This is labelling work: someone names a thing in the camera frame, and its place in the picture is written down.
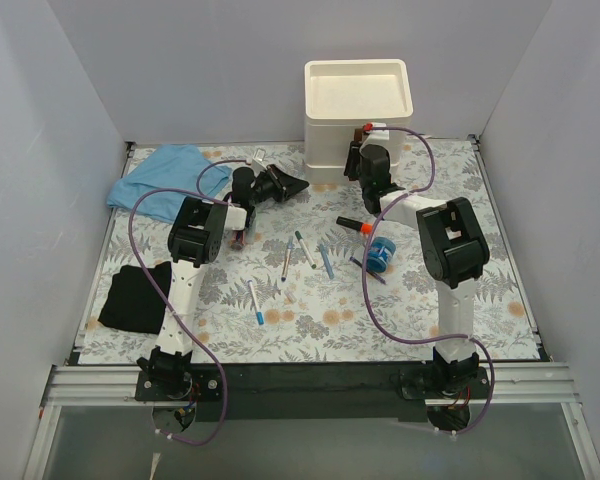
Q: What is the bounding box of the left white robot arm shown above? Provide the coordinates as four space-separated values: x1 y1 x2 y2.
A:
138 165 309 400

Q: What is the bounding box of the white three-drawer organizer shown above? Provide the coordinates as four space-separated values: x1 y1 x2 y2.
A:
304 59 414 185

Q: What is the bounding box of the black orange highlighter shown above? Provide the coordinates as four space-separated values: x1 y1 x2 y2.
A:
336 216 373 235

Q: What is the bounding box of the blue marker pen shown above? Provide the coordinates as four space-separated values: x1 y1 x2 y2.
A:
318 243 335 280

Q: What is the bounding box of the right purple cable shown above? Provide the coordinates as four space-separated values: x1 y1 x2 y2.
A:
362 127 495 437

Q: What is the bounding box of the blue round jar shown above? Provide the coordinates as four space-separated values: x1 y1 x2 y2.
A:
367 237 396 273

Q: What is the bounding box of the purple slim marker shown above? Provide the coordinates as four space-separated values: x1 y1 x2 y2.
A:
281 236 294 282

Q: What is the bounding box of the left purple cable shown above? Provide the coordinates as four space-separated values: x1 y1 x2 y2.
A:
129 158 254 447

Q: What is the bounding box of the light green eraser stick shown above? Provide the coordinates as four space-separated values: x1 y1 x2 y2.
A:
245 211 258 245

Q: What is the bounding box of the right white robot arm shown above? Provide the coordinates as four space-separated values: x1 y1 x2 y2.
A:
344 140 490 398

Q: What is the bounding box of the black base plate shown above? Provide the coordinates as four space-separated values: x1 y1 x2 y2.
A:
134 362 489 422

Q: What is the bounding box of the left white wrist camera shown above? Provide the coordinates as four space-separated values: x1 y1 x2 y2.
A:
249 148 268 176

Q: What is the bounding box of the purple cable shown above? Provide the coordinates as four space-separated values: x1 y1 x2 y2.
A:
362 127 495 437
129 158 254 447

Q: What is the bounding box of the floral table mat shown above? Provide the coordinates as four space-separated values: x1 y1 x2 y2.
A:
77 139 539 364

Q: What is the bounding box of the pink-capped clear tube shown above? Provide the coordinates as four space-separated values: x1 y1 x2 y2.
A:
229 230 247 251

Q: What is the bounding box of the blue cloth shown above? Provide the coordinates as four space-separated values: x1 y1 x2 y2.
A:
106 145 211 224

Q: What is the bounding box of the purple pen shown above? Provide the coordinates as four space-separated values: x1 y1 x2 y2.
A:
349 256 387 285

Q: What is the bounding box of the black cloth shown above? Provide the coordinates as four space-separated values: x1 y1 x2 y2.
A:
98 265 165 335

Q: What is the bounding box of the white marker blue cap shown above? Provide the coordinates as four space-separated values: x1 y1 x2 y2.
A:
247 279 265 326

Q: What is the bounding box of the aluminium front rail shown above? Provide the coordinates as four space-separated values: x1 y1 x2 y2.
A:
25 362 600 479

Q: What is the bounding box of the green-capped white marker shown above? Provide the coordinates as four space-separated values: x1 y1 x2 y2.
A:
294 230 317 269

